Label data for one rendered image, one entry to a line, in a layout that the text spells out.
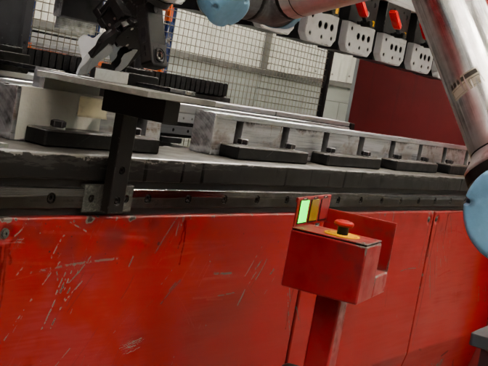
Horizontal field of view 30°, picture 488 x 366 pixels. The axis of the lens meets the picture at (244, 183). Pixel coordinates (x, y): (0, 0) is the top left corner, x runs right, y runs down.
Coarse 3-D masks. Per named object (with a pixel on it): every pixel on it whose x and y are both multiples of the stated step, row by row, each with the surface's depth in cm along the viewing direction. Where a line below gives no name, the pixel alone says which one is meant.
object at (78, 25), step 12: (60, 0) 162; (72, 0) 164; (84, 0) 166; (96, 0) 169; (60, 12) 162; (72, 12) 164; (84, 12) 167; (60, 24) 164; (72, 24) 166; (84, 24) 169; (96, 24) 170
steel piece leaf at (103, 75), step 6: (96, 72) 160; (102, 72) 162; (108, 72) 163; (114, 72) 164; (120, 72) 165; (90, 78) 161; (96, 78) 161; (102, 78) 162; (108, 78) 163; (114, 78) 164; (120, 78) 166; (126, 78) 167; (126, 84) 167
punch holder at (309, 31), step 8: (312, 16) 223; (320, 16) 225; (328, 16) 228; (336, 16) 232; (296, 24) 223; (304, 24) 221; (312, 24) 223; (320, 24) 227; (328, 24) 229; (336, 24) 232; (296, 32) 223; (304, 32) 221; (312, 32) 224; (320, 32) 227; (328, 32) 230; (336, 32) 233; (296, 40) 229; (304, 40) 224; (312, 40) 224; (320, 40) 227; (328, 40) 230
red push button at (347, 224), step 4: (336, 220) 180; (340, 220) 180; (344, 220) 180; (336, 224) 180; (340, 224) 179; (344, 224) 179; (348, 224) 179; (352, 224) 180; (340, 228) 180; (344, 228) 180; (348, 228) 180; (340, 232) 180; (344, 232) 180
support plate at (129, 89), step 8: (40, 72) 159; (48, 72) 158; (64, 80) 156; (72, 80) 155; (80, 80) 154; (88, 80) 153; (104, 88) 150; (112, 88) 149; (120, 88) 148; (128, 88) 147; (136, 88) 152; (144, 88) 167; (144, 96) 145; (152, 96) 146; (160, 96) 147; (168, 96) 149; (176, 96) 151; (184, 96) 158; (200, 104) 156; (208, 104) 158
